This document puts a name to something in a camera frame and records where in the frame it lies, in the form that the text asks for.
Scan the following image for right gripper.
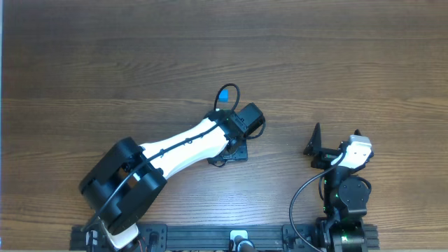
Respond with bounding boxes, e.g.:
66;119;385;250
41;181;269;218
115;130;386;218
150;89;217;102
302;122;363;171

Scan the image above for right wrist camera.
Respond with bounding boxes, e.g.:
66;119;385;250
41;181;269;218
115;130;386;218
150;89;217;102
330;134;375;169

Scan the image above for mounting rail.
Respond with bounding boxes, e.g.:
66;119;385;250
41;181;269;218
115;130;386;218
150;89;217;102
69;223;381;252

